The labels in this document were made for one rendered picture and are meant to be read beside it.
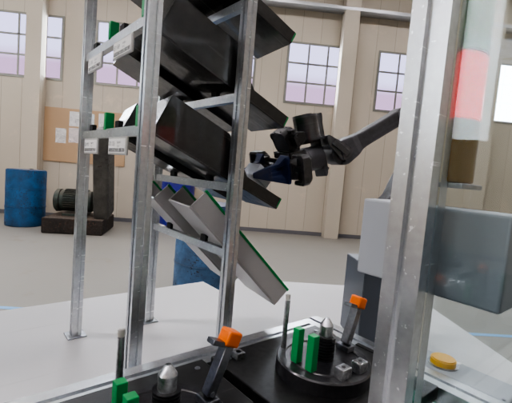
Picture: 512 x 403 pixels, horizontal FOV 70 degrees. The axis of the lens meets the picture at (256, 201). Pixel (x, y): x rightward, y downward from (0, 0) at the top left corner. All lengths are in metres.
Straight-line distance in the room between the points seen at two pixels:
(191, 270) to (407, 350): 3.36
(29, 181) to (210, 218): 6.77
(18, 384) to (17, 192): 6.67
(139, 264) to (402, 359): 0.40
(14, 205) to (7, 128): 2.23
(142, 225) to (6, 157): 8.62
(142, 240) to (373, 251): 0.35
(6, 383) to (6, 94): 8.59
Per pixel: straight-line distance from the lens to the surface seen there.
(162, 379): 0.42
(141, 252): 0.58
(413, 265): 0.30
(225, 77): 0.69
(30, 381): 0.82
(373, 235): 0.35
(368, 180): 8.42
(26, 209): 7.42
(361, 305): 0.62
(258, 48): 0.84
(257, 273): 0.74
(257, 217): 7.97
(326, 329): 0.58
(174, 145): 0.64
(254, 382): 0.56
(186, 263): 3.64
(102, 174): 6.56
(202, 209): 0.66
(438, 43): 0.31
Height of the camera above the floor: 1.25
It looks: 4 degrees down
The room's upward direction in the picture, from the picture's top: 5 degrees clockwise
